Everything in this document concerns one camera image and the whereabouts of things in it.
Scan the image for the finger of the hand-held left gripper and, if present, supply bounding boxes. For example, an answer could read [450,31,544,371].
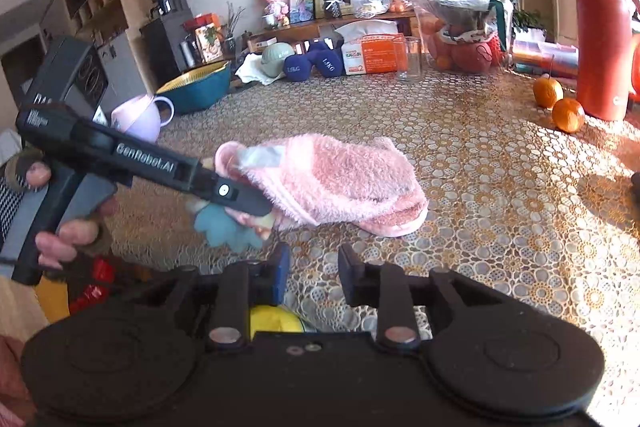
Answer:
[199,167,274,219]

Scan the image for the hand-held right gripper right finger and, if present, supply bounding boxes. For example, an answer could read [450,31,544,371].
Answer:
[338,243,506,352]

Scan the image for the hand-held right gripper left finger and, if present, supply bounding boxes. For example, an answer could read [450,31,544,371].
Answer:
[135,242,292,353]

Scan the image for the green plush toy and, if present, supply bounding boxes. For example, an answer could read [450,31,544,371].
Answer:
[186,194,276,253]

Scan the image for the yellow cap supplement bottle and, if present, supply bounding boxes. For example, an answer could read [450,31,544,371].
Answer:
[250,305,304,334]

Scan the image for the pink fluffy slipper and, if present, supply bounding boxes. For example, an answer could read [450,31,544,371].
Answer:
[215,133,430,239]

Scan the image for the person's left hand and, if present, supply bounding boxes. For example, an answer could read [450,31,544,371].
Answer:
[10,149,121,273]

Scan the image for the lavender mug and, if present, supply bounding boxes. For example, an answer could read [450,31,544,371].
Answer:
[111,94,176,144]

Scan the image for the teal bowl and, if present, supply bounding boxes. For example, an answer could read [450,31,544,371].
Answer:
[156,60,232,115]

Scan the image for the yellow colander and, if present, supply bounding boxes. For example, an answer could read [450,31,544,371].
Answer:
[157,60,231,95]

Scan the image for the black cabinet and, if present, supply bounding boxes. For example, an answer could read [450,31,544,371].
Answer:
[140,9,201,80]

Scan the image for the white cloth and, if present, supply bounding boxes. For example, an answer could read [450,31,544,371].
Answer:
[235,54,286,86]

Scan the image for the illustrated book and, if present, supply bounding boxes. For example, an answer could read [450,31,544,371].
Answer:
[194,24,224,64]

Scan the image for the green cap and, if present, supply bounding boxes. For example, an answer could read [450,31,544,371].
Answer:
[261,43,296,78]

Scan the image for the red box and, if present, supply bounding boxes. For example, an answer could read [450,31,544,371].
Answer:
[182,13,221,30]

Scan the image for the vase with twigs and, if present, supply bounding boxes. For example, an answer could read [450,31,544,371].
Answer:
[222,2,246,56]

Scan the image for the wooden television stand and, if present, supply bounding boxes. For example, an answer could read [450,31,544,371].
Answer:
[240,9,421,62]

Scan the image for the orange white tissue box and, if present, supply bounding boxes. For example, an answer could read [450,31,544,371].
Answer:
[341,19,416,76]

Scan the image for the pink bear doll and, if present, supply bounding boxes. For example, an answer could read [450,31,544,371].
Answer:
[259,0,291,28]

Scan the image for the clear drinking glass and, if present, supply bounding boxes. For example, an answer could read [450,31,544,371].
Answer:
[393,36,423,82]

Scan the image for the plastic bag of fruit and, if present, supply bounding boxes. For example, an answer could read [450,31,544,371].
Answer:
[350,0,391,18]

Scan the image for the red fruit basket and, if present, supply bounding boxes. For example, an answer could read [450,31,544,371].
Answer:
[420,19,506,75]

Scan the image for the orange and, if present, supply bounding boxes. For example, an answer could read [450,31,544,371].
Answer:
[532,74,564,109]
[551,98,586,134]

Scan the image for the colourful plastic box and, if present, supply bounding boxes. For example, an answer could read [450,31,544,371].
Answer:
[510,39,581,80]

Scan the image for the red water bottle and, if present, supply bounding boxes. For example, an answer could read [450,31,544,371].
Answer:
[530,0,640,122]

